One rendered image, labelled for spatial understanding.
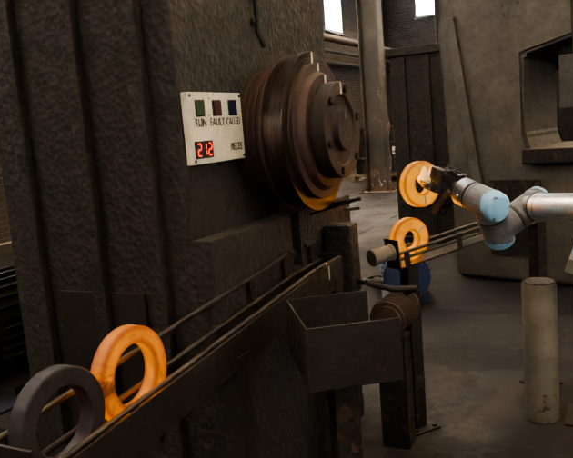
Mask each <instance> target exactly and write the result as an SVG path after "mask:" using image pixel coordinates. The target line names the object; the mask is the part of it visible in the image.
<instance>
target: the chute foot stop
mask: <svg viewBox="0 0 573 458"><path fill-rule="evenodd" d="M0 458H34V455H33V451H32V450H27V449H22V448H17V447H13V446H8V445H3V444H0Z"/></svg>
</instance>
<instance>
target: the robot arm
mask: <svg viewBox="0 0 573 458"><path fill-rule="evenodd" d="M449 167H452V168H454V169H451V170H449ZM417 180H418V182H419V184H420V185H421V186H422V187H423V188H425V189H428V190H429V191H431V192H433V193H436V194H443V195H442V196H441V198H440V199H439V200H438V202H437V204H436V205H435V207H434V208H433V210H432V213H433V214H434V216H442V215H445V214H446V213H447V211H448V210H449V208H450V207H451V205H452V204H453V203H455V204H457V205H459V206H462V207H464V208H465V209H467V210H469V211H470V212H472V213H474V214H475V216H476V218H477V222H478V225H479V228H480V231H481V233H482V235H483V236H482V237H483V240H484V241H485V243H486V245H487V246H488V247H489V248H491V249H494V250H504V249H507V248H509V247H510V246H511V245H512V244H513V243H514V242H515V234H517V233H519V232H520V231H521V230H523V229H524V228H525V227H527V226H528V225H530V224H531V223H533V222H534V221H540V222H542V221H549V222H561V223H572V224H573V193H549V192H548V191H546V190H545V189H544V188H541V187H539V186H534V187H532V188H530V189H528V190H527V191H526V192H525V193H523V194H522V195H521V196H519V197H518V198H517V199H515V200H514V201H512V202H511V203H510V202H509V199H508V197H507V196H506V195H505V194H503V193H501V192H500V191H499V190H495V189H492V188H490V187H488V186H485V185H483V184H480V183H478V182H476V181H474V180H471V179H469V178H467V174H463V173H461V172H459V171H458V169H457V168H456V167H453V166H451V165H449V164H448V165H447V167H446V168H441V167H438V166H433V165H431V166H430V168H429V170H428V172H427V168H426V167H425V166H424V167H422V170H421V173H420V176H419V177H418V178H417Z"/></svg>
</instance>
